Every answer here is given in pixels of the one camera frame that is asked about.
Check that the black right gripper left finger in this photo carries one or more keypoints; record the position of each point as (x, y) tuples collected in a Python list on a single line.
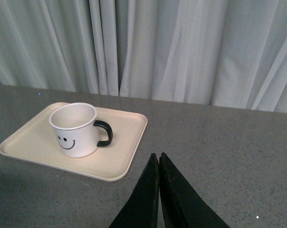
[(141, 209)]

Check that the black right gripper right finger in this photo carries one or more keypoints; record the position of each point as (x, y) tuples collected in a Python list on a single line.
[(182, 206)]

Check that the white smiley mug black handle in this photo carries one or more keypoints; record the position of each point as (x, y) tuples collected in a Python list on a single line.
[(77, 130)]

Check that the cream rectangular tray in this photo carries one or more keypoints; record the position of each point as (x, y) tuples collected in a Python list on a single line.
[(35, 142)]

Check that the white pleated curtain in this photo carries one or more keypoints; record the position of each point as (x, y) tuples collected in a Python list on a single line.
[(230, 53)]

